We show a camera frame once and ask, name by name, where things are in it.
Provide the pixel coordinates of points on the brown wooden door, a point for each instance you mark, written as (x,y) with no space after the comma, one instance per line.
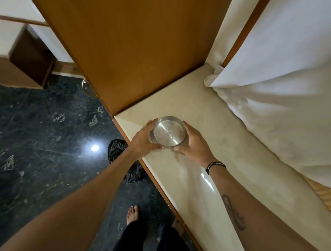
(134,46)

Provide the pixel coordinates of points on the round metal door knob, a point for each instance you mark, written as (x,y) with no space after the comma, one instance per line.
(89,88)

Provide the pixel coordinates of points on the person's left thumb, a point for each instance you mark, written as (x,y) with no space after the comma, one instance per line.
(156,148)

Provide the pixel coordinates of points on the dark wooden cabinet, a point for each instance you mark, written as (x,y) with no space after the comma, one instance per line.
(31,59)

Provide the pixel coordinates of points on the white curtain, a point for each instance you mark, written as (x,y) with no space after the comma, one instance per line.
(279,77)

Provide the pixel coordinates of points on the person's right hand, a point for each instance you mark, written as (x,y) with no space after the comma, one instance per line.
(197,147)

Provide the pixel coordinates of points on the person's right thumb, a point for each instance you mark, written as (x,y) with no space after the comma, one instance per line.
(180,149)

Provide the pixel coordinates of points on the person's black trousers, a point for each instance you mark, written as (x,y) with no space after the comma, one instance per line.
(144,239)

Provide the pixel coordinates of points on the person's left foot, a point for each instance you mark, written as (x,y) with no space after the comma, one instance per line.
(132,214)

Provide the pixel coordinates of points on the person's right forearm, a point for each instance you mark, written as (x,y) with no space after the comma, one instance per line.
(253,214)

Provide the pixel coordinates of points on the yellow woven basket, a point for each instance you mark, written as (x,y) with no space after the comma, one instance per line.
(322,192)

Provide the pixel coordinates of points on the person's left forearm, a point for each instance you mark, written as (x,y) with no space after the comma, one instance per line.
(77,206)

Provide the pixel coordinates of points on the person's foot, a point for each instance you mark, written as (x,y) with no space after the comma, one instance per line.
(132,214)
(178,227)

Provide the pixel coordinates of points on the person's left hand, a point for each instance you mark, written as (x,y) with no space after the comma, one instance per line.
(141,142)

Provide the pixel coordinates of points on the person's right foot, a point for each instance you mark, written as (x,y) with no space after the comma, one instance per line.
(178,227)

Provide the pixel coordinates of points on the round steel container with lid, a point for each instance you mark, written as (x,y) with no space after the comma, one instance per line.
(169,131)

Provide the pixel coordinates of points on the black plastic trash bag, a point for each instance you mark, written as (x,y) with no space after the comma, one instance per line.
(117,151)

